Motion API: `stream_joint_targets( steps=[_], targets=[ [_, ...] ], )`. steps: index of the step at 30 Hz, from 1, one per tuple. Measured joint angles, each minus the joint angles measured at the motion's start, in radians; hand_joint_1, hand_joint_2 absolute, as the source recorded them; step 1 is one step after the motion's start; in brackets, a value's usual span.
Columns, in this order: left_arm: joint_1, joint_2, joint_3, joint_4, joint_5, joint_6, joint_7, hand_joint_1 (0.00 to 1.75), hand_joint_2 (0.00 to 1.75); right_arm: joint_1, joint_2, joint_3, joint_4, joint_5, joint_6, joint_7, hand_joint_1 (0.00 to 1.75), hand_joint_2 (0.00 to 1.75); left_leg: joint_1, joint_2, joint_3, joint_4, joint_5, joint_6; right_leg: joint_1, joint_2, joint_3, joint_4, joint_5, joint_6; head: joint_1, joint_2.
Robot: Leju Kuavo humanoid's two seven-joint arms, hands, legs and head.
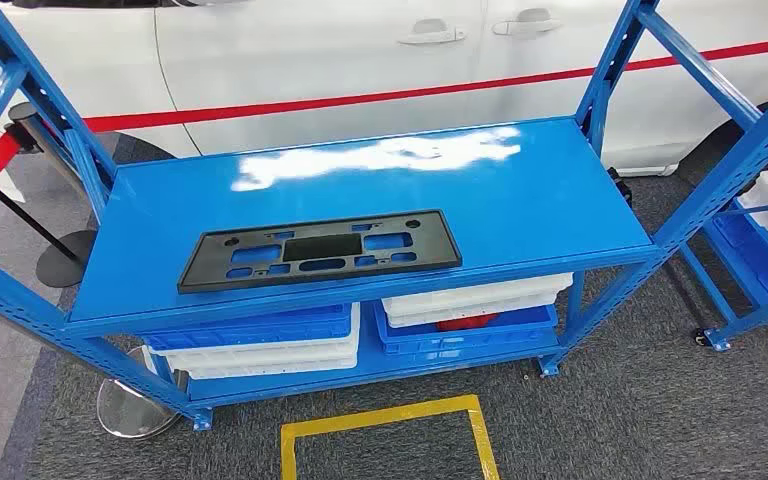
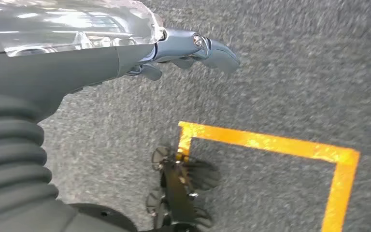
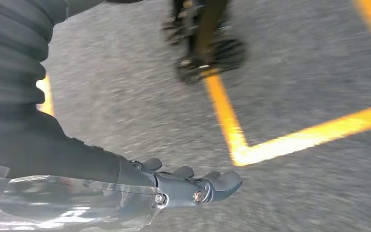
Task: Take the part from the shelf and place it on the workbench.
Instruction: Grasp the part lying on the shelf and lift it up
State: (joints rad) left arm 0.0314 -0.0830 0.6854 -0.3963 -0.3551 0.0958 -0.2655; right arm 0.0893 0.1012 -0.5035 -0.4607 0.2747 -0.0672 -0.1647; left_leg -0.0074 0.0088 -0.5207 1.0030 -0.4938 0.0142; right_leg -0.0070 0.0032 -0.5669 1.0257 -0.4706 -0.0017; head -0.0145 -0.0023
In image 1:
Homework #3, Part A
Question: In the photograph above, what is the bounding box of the white car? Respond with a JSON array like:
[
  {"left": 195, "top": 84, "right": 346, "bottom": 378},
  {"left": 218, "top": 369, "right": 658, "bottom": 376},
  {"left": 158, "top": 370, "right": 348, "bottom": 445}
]
[{"left": 0, "top": 0, "right": 768, "bottom": 179}]

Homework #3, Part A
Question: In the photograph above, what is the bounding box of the black base stanchion post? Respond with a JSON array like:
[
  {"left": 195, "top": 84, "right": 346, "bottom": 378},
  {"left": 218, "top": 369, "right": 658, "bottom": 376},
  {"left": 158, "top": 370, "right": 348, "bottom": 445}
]
[{"left": 0, "top": 184, "right": 98, "bottom": 290}]

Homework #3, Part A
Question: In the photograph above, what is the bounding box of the black plastic panel part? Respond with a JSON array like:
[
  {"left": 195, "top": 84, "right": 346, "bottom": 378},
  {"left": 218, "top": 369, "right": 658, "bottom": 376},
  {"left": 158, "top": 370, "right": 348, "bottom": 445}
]
[{"left": 177, "top": 209, "right": 463, "bottom": 295}]

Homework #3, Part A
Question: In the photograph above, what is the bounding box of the blue metal shelf rack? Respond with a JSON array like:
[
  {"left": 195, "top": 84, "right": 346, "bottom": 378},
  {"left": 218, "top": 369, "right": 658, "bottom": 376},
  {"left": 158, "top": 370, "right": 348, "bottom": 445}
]
[{"left": 0, "top": 0, "right": 768, "bottom": 433}]

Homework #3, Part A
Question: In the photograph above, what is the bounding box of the red plastic object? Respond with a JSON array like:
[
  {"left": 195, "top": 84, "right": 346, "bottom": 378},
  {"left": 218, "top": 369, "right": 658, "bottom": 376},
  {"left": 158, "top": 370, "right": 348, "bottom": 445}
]
[{"left": 435, "top": 313, "right": 499, "bottom": 333}]

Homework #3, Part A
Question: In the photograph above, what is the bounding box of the blue wheeled shelf rack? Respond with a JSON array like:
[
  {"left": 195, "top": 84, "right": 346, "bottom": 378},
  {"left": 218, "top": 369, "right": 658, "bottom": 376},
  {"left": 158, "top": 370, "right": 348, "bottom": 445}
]
[{"left": 678, "top": 135, "right": 768, "bottom": 354}]

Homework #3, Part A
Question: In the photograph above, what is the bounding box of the yellow floor tape square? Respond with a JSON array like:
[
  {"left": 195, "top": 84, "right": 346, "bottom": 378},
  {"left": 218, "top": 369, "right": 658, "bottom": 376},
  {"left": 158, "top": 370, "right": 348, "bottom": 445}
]
[{"left": 279, "top": 394, "right": 501, "bottom": 480}]

